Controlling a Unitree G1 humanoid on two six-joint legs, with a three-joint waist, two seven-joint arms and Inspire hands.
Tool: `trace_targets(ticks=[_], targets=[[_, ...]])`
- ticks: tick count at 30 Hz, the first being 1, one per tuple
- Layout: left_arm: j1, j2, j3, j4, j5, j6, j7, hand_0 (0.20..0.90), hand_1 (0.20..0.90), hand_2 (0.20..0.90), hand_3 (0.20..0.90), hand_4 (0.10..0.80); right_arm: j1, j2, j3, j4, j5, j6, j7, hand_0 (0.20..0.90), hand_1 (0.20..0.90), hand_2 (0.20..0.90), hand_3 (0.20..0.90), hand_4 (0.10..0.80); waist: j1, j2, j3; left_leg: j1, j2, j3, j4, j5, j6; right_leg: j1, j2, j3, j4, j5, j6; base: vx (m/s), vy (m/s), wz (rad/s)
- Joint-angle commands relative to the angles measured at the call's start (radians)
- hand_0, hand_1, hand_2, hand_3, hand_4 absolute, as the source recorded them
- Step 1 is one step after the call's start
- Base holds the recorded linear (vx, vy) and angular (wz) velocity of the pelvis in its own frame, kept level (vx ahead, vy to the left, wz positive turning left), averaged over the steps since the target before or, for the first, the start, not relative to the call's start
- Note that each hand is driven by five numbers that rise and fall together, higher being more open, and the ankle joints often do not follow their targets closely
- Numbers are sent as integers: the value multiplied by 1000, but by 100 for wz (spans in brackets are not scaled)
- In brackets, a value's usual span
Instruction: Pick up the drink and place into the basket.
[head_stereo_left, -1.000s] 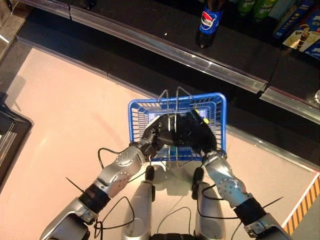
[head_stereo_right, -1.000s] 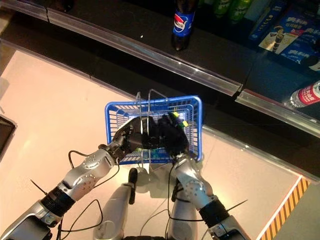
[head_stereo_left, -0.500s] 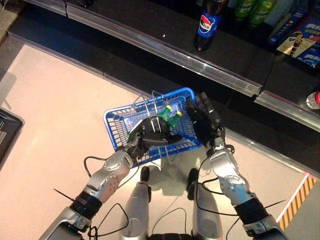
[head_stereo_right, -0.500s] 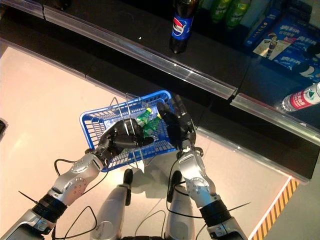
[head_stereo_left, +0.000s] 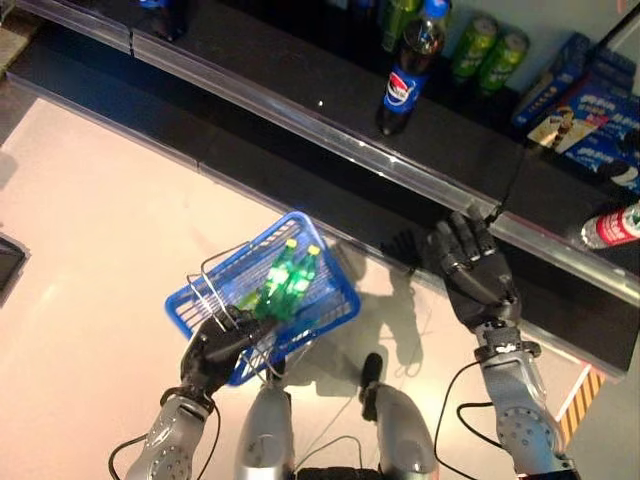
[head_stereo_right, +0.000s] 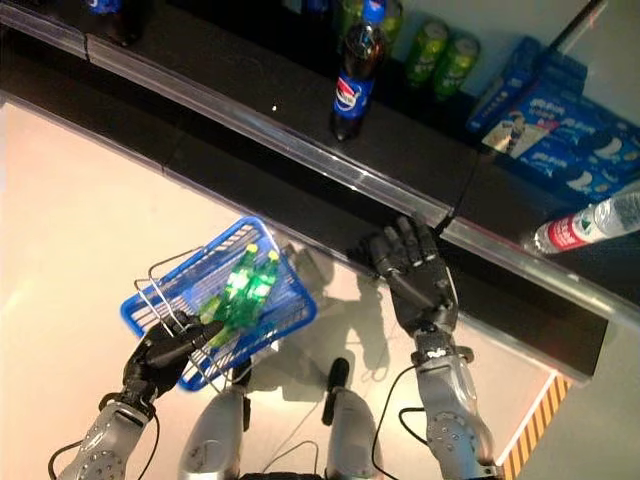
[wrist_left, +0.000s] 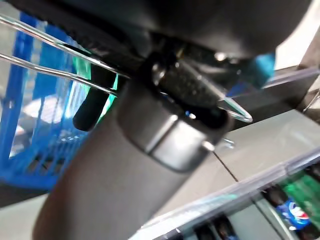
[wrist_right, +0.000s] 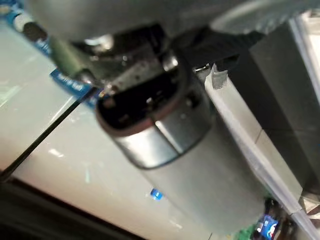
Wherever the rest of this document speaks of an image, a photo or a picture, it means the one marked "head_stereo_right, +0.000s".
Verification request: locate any orange black hazard tape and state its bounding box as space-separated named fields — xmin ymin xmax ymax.
xmin=499 ymin=371 xmax=574 ymax=480

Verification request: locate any green drink can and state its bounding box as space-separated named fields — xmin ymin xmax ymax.
xmin=382 ymin=0 xmax=404 ymax=42
xmin=339 ymin=0 xmax=366 ymax=32
xmin=403 ymin=18 xmax=450 ymax=91
xmin=431 ymin=33 xmax=482 ymax=102

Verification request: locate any silver robot left leg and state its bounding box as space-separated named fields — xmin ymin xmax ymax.
xmin=181 ymin=383 xmax=252 ymax=480

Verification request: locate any black store shelf unit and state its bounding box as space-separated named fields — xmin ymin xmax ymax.
xmin=0 ymin=0 xmax=640 ymax=392

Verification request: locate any blue plastic shopping basket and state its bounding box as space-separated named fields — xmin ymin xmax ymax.
xmin=119 ymin=215 xmax=319 ymax=394

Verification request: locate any water bottle red label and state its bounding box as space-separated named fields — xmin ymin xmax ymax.
xmin=531 ymin=191 xmax=640 ymax=257

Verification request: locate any silver robot right leg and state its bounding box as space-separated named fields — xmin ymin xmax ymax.
xmin=321 ymin=356 xmax=382 ymax=480

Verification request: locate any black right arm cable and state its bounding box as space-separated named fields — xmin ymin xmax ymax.
xmin=371 ymin=363 xmax=432 ymax=480

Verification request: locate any silver robot leg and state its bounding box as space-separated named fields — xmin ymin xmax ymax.
xmin=181 ymin=383 xmax=252 ymax=480
xmin=321 ymin=356 xmax=382 ymax=480

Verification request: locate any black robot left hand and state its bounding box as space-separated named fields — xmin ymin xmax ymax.
xmin=121 ymin=311 xmax=225 ymax=402

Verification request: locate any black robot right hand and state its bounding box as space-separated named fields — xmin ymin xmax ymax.
xmin=358 ymin=214 xmax=460 ymax=336

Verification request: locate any green plastic soda bottle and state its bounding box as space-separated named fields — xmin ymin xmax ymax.
xmin=212 ymin=243 xmax=262 ymax=326
xmin=207 ymin=251 xmax=281 ymax=350

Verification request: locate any blue cookie package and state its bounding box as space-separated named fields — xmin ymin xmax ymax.
xmin=519 ymin=127 xmax=640 ymax=205
xmin=482 ymin=89 xmax=627 ymax=162

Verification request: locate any blue slim snack carton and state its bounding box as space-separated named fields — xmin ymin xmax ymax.
xmin=465 ymin=35 xmax=543 ymax=134

